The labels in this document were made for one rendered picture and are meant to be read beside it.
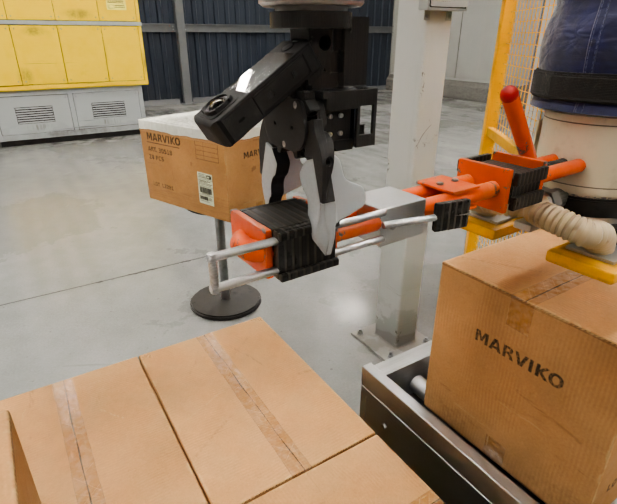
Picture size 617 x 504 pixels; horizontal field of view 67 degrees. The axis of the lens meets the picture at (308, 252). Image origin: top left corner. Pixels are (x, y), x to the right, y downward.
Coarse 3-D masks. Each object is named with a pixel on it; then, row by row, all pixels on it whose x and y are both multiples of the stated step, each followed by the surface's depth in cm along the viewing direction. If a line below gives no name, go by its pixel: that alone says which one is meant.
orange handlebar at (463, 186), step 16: (544, 160) 73; (576, 160) 71; (464, 176) 64; (560, 176) 69; (416, 192) 59; (432, 192) 60; (448, 192) 57; (464, 192) 58; (480, 192) 59; (496, 192) 61; (432, 208) 55; (368, 224) 50; (240, 240) 45; (256, 240) 44; (240, 256) 44; (256, 256) 44
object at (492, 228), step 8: (472, 216) 84; (480, 216) 83; (488, 216) 82; (496, 216) 82; (504, 216) 82; (472, 224) 81; (480, 224) 80; (488, 224) 80; (496, 224) 80; (504, 224) 80; (512, 224) 81; (472, 232) 82; (480, 232) 80; (488, 232) 79; (496, 232) 78; (504, 232) 80; (512, 232) 81
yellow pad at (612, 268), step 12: (552, 252) 70; (564, 252) 70; (576, 252) 70; (588, 252) 69; (564, 264) 69; (576, 264) 68; (588, 264) 66; (600, 264) 66; (612, 264) 66; (588, 276) 67; (600, 276) 65; (612, 276) 64
